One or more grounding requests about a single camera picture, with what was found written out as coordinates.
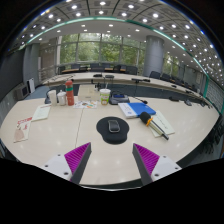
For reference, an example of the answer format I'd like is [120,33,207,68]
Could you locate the black computer mouse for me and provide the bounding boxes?
[107,119,121,134]

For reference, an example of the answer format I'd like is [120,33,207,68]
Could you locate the stack of white paper cups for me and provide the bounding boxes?
[48,89,58,107]

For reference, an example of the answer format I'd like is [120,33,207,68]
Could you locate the white booklet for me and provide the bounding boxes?
[31,103,52,122]

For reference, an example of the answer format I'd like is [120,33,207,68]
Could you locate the blue and white book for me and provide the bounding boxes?
[117,102,157,119]

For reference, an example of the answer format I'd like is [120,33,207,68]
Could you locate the curved conference desk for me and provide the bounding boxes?
[42,71,211,108]

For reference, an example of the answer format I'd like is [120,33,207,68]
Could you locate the black mouse pad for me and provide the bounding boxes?
[95,116,130,146]

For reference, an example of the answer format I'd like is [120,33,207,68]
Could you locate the red and white leaflet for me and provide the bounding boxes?
[13,116,34,144]

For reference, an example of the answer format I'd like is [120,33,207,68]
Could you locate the ceiling lights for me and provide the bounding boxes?
[19,0,224,88]

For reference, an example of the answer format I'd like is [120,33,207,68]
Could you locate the white standing appliance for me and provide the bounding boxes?
[27,77,36,94]

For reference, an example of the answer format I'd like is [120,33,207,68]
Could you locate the colourful sticker sheet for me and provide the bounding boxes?
[73,100,99,110]

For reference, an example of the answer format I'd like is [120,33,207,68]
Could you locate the red thermos bottle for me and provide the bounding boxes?
[65,80,75,107]

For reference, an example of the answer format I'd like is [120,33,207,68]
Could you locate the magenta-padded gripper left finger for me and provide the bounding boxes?
[43,142,93,186]

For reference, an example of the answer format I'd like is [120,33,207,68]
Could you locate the black handheld microphone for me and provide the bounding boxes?
[138,111,170,141]

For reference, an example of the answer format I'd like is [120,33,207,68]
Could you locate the grey boxy monitor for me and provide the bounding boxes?
[14,84,30,101]

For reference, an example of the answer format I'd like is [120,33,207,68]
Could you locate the white lidded mug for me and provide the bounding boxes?
[56,91,67,107]

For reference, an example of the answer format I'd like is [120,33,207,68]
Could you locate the black office chairs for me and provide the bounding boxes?
[58,63,201,88]

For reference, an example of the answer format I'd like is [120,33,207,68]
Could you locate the white paper sheet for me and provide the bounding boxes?
[148,110,176,138]

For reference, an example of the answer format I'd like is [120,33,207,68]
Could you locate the white cardboard box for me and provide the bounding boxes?
[77,84,101,102]

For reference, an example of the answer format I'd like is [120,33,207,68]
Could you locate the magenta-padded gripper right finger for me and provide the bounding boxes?
[131,143,183,186]

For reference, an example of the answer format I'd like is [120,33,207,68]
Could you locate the green white paper cup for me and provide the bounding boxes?
[99,88,111,106]

